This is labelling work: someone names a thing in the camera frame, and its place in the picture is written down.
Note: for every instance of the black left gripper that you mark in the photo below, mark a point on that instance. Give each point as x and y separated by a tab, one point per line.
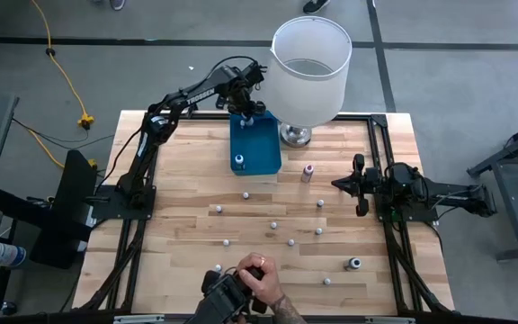
247	101

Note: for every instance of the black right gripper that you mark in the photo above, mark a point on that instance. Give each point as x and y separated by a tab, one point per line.
371	184

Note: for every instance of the large bottle purple cap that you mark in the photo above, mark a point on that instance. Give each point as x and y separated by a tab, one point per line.
249	121

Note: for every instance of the large bottle red cap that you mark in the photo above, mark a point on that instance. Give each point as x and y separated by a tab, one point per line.
307	172

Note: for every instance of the large bottle blue cap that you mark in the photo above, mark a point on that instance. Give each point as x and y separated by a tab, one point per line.
239	161

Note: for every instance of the large bottle black cap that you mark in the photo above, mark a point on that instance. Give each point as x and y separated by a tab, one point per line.
353	263

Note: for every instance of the small dropper bottle green label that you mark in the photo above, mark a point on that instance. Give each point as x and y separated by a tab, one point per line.
273	224

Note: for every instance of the small dropper bottle red label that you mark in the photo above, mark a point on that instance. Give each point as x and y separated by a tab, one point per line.
226	242

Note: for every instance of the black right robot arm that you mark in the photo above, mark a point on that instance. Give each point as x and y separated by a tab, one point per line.
457	198

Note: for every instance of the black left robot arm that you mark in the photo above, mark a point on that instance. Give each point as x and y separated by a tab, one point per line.
196	94

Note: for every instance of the person's forearm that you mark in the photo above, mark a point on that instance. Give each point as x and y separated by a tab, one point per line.
288	312

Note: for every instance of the blue plastic bin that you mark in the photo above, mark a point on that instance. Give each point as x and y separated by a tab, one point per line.
261	148

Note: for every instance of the silver table lamp white shade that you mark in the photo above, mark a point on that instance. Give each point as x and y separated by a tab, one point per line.
308	90

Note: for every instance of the person's hand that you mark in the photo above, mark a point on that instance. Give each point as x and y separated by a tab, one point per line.
261	279

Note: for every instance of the person's shoe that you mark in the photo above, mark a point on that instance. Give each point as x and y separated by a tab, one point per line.
117	4
315	5

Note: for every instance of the black equipment stand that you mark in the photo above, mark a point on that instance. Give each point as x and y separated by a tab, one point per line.
68	243

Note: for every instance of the white canister blue band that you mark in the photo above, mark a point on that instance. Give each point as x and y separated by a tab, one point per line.
9	255

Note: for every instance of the black caster wheel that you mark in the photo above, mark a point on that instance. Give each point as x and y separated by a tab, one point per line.
9	308

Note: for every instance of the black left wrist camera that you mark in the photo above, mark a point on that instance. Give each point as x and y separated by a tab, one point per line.
254	74

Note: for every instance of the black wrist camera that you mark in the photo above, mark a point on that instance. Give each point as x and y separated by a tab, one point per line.
402	176
254	74

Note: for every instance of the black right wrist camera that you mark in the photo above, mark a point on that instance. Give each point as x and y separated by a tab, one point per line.
402	176

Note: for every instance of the black aluminium table frame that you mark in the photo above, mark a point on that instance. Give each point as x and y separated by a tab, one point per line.
378	119

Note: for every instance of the silver frame bracket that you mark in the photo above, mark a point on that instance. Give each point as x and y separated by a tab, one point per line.
389	320
140	319

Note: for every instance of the black metal workbench frame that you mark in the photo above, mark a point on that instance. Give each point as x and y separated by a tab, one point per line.
511	189

